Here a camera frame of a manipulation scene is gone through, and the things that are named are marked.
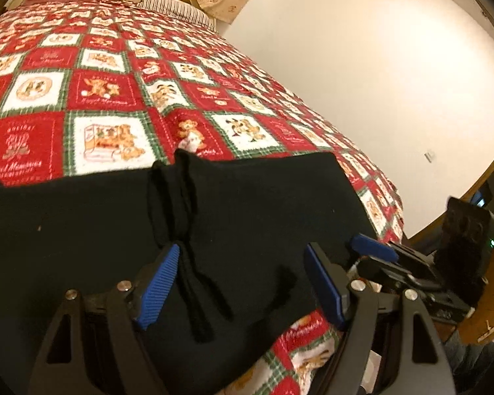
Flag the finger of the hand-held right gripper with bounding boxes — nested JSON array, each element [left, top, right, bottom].
[[354, 257, 426, 295], [351, 234, 437, 282]]

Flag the black pants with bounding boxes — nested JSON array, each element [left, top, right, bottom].
[[0, 149, 379, 395]]

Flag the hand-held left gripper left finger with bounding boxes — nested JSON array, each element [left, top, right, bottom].
[[29, 243, 182, 395]]

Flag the red printed bear blanket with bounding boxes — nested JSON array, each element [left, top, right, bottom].
[[0, 0, 404, 395]]

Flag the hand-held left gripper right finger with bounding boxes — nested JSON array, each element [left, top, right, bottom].
[[304, 242, 457, 395]]

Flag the striped pillow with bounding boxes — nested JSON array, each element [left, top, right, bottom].
[[138, 0, 217, 31]]

